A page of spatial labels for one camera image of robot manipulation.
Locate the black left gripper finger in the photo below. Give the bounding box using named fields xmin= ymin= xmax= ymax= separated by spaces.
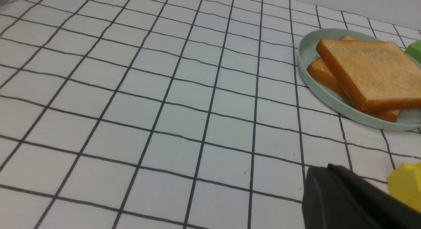
xmin=301 ymin=164 xmax=421 ymax=229

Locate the yellow block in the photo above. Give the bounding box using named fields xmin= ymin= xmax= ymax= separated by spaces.
xmin=386 ymin=162 xmax=421 ymax=212

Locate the pale green plate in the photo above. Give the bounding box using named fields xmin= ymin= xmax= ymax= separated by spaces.
xmin=298 ymin=28 xmax=420 ymax=132

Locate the bottom toast slice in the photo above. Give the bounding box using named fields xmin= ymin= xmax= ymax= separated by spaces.
xmin=307 ymin=35 xmax=401 ymax=123

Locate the toast slice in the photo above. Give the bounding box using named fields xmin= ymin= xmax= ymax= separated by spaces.
xmin=316 ymin=39 xmax=421 ymax=113
xmin=307 ymin=35 xmax=401 ymax=123

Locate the green cube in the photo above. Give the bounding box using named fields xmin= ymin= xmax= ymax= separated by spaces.
xmin=404 ymin=40 xmax=421 ymax=64

